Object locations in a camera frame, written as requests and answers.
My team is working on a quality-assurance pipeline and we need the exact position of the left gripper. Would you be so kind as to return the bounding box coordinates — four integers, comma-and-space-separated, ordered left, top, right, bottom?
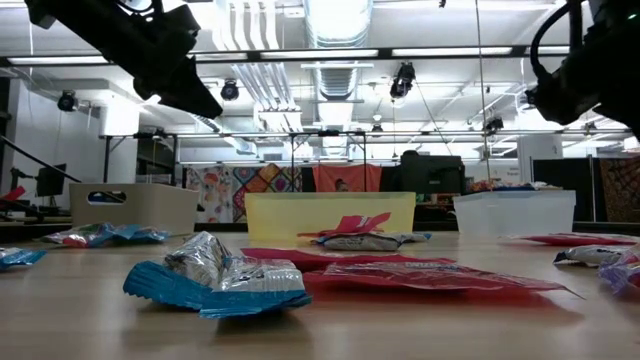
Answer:
89, 0, 224, 120

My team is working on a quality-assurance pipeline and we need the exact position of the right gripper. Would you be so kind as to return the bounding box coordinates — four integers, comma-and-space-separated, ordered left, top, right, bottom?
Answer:
525, 44, 616, 126

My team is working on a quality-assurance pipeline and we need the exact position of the white bin with handle hole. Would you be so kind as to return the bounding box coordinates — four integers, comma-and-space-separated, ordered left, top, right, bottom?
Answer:
68, 182, 201, 236

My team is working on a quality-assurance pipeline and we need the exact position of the blue gummy candy pack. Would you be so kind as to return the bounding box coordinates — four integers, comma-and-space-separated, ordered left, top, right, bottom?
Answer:
38, 221, 172, 250
0, 246, 48, 273

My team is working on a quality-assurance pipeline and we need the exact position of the purple candy pack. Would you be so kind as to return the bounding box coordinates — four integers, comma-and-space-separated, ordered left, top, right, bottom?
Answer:
596, 248, 640, 297

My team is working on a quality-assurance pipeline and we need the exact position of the red candy pack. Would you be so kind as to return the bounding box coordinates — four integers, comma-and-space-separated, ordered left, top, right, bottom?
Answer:
301, 259, 584, 302
240, 247, 457, 274
296, 211, 393, 240

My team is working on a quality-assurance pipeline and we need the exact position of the white light strip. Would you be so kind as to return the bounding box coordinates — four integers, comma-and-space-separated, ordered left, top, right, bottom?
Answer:
391, 46, 515, 58
6, 55, 110, 66
259, 48, 380, 60
524, 45, 571, 56
192, 50, 250, 62

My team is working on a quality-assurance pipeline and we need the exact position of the white pillar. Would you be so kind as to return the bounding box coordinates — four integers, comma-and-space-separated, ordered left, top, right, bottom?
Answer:
516, 134, 565, 184

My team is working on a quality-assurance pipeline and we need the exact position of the black partition panel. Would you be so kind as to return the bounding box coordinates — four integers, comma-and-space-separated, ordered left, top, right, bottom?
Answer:
531, 156, 610, 224

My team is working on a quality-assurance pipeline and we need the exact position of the floral hanging cloth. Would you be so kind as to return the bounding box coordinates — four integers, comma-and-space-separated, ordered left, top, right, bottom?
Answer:
185, 165, 235, 224

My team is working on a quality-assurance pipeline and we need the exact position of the black metal stand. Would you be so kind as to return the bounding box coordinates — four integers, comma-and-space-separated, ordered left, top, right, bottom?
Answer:
102, 132, 180, 185

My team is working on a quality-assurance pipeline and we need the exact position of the colourful geometric quilt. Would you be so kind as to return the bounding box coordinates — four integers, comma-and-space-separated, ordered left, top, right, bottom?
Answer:
232, 163, 304, 224

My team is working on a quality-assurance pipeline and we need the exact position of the brown patterned cloth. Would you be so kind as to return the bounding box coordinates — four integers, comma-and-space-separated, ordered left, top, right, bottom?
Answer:
598, 156, 640, 224

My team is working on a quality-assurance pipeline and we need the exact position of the clear plastic bin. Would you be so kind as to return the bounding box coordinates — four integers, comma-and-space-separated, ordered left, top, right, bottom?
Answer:
452, 188, 578, 237

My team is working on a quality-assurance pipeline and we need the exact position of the large black monitor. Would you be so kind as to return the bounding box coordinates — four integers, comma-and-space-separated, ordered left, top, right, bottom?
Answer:
398, 154, 467, 196

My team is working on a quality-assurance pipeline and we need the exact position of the yellow plastic bin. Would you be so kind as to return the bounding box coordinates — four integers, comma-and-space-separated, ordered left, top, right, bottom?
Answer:
244, 191, 417, 246

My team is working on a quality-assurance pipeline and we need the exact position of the small black monitor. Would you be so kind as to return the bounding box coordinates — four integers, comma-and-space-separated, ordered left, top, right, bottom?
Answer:
34, 163, 68, 198

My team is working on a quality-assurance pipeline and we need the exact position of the orange hanging cloth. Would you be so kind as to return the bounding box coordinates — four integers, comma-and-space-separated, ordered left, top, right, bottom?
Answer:
311, 164, 384, 194

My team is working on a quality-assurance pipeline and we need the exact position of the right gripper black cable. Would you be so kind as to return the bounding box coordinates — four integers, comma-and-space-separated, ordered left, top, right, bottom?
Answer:
528, 2, 586, 81

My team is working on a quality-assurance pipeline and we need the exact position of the thin hanging string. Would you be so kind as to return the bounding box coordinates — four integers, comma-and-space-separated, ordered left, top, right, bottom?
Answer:
473, 0, 495, 192

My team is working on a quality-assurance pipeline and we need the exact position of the silver ribbed ceiling duct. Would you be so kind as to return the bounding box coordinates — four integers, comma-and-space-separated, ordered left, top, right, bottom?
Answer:
302, 0, 375, 104

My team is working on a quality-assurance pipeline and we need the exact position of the black aluminium table frame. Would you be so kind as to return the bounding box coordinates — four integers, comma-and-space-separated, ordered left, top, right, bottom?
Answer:
0, 44, 640, 245

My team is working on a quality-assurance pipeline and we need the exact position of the red clamp handle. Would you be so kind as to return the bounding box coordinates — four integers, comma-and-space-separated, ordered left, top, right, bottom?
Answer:
0, 185, 27, 204

